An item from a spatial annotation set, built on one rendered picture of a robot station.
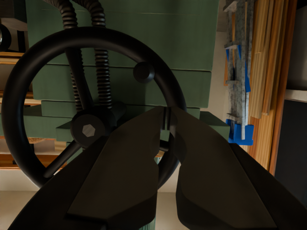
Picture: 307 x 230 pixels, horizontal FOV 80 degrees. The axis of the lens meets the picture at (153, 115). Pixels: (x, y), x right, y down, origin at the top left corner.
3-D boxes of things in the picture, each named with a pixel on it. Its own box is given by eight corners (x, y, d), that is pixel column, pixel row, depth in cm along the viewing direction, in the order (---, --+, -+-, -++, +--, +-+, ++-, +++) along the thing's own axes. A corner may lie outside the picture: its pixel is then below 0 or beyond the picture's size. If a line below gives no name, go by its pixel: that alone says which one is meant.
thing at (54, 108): (200, 108, 45) (198, 124, 46) (187, 99, 66) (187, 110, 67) (40, 100, 46) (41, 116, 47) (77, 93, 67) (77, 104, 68)
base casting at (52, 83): (214, 71, 43) (210, 109, 45) (183, 75, 100) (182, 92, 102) (28, 63, 45) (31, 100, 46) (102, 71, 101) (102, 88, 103)
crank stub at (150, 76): (142, 88, 21) (126, 71, 20) (146, 86, 26) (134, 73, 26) (159, 72, 20) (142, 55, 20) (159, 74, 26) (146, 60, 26)
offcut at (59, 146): (69, 138, 49) (69, 152, 50) (76, 134, 53) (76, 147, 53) (54, 137, 50) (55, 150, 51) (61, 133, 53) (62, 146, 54)
